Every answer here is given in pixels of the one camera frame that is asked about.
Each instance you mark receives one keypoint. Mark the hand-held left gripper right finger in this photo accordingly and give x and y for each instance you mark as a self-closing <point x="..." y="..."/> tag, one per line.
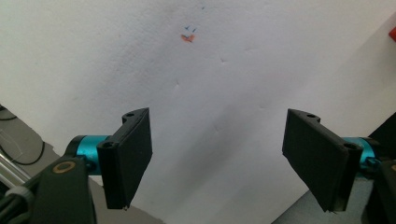
<point x="320" y="155"/>

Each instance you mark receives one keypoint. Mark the red object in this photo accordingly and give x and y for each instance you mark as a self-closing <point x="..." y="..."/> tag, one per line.
<point x="393" y="33"/>

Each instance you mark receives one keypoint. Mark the metal stand rod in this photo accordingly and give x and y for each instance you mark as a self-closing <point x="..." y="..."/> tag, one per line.
<point x="12" y="170"/>

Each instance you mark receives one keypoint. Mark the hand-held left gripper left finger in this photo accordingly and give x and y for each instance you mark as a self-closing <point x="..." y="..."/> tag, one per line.
<point x="126" y="161"/>

